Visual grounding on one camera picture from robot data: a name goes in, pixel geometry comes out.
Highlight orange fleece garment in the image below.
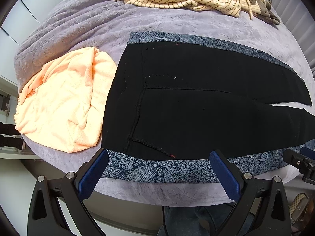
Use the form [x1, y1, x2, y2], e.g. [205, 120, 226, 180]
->
[14, 47, 117, 153]

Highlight brown grey garment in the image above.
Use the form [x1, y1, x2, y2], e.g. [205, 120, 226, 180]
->
[254, 0, 281, 25]

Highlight patterned handbag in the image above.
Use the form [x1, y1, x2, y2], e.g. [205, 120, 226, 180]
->
[289, 193, 313, 231]

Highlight black pants patterned side stripe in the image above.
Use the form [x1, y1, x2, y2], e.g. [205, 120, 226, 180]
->
[101, 32, 314, 183]

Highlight bystander in dark trousers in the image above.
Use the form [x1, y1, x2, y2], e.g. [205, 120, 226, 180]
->
[0, 122, 26, 150]

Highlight operator blue jeans legs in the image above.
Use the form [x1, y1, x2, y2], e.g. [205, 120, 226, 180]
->
[157, 205, 255, 236]

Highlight lavender embossed bed blanket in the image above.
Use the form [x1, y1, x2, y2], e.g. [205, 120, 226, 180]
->
[14, 0, 314, 207]

